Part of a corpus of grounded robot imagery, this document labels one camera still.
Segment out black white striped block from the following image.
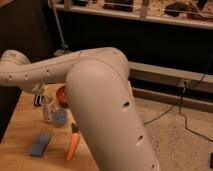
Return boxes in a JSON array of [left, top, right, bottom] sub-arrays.
[[33, 95, 43, 107]]

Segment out toy carrot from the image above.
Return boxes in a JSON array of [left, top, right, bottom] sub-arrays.
[[66, 123, 80, 162]]

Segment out metal stand pole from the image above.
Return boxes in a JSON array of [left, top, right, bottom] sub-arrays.
[[50, 0, 70, 56]]

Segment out white bottle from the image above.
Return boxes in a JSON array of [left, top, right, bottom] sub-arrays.
[[42, 96, 55, 123]]

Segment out small blue cup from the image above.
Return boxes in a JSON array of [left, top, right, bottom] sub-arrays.
[[53, 109, 68, 126]]

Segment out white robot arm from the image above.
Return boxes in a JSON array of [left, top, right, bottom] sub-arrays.
[[0, 47, 160, 171]]

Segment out black cable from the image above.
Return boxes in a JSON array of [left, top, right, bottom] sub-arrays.
[[143, 56, 213, 143]]

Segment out blue sponge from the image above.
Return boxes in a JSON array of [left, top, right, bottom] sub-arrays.
[[28, 132, 51, 157]]

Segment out wooden shelf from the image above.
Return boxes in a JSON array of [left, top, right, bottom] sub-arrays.
[[49, 0, 213, 30]]

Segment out orange bowl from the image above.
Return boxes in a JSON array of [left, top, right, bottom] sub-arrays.
[[56, 86, 68, 107]]

